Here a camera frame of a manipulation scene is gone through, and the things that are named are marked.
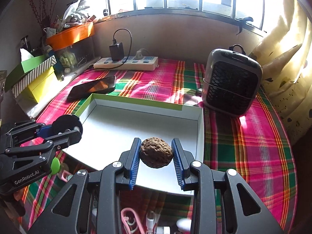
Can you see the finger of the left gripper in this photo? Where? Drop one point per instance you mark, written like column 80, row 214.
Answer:
column 45, row 131
column 60, row 141

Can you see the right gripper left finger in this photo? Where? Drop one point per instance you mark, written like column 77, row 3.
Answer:
column 126, row 177

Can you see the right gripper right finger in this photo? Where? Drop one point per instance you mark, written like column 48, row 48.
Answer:
column 187, row 180

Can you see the black round disc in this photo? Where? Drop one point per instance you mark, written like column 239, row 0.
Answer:
column 66, row 123

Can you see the green mushroom suction holder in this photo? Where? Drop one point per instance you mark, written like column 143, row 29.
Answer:
column 55, row 166

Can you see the brown walnut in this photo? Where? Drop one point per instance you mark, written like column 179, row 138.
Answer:
column 155, row 152

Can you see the pink carabiner clip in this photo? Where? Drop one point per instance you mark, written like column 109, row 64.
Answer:
column 131, row 221

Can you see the white green shallow box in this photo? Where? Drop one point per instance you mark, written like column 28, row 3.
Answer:
column 111, row 123

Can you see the yellow box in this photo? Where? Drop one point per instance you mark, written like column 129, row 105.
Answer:
column 41, row 86

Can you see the black smartphone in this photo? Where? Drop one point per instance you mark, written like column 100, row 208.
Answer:
column 100, row 86

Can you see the green striped box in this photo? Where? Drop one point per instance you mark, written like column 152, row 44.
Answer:
column 26, row 72

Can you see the orange tray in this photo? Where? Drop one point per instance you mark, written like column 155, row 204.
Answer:
column 70, row 36

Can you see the black grey small heater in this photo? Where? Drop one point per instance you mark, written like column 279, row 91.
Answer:
column 231, row 81

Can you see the white power strip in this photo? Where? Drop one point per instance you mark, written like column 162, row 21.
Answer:
column 144, row 64

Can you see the white plug on strip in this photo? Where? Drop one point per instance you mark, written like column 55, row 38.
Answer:
column 140, row 54

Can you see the black charger adapter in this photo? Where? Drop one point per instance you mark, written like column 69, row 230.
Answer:
column 116, row 50

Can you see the cream patterned curtain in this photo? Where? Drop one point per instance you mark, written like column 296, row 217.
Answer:
column 285, row 57

